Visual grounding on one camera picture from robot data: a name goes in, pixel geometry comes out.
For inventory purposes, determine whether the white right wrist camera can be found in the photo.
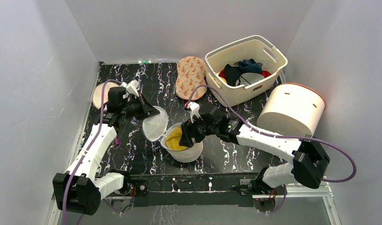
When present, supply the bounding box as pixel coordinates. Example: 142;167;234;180
185;101;201;123

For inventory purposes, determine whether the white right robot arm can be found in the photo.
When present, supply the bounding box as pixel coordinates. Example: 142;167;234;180
179;102;330;195

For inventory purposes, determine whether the clothes pile in basket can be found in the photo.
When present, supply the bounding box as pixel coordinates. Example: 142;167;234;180
218;59;271;87

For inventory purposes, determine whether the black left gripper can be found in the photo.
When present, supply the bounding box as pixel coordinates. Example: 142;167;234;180
122;94;160;121

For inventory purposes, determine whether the yellow bra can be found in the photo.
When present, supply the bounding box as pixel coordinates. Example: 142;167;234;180
165;127;188;151

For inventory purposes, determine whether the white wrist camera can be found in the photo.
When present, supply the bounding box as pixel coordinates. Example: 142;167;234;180
121;80;140;97
185;101;201;123

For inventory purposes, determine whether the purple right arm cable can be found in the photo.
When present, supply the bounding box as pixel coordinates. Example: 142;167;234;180
188;84;357;183

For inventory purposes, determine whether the white cylindrical drum container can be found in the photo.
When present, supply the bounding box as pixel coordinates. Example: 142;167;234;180
257;83;325;137

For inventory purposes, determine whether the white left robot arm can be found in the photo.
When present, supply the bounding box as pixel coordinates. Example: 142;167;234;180
53;86;160;215

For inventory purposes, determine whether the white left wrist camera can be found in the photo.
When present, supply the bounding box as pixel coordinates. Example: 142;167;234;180
121;80;140;97

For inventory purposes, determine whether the floral padded laundry bag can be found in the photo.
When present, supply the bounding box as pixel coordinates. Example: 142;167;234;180
175;56;207;100

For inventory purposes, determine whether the cream perforated laundry basket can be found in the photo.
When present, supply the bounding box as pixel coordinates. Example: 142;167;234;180
205;35;288;106

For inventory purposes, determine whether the green white marker pen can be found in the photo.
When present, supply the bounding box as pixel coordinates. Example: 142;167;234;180
138;60;152;64

